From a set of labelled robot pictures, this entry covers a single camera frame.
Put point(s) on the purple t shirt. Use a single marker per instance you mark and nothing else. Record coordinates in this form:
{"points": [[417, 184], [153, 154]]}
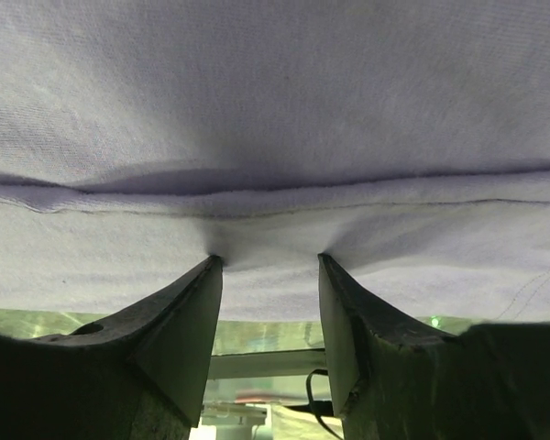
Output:
{"points": [[410, 140]]}

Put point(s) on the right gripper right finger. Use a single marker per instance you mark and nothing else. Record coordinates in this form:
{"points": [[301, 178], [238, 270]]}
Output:
{"points": [[394, 377]]}

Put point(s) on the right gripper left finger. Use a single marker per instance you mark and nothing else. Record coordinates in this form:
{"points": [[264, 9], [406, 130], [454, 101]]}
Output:
{"points": [[139, 373]]}

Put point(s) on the aluminium rail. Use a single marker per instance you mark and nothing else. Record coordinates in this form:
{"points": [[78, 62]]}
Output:
{"points": [[267, 364]]}

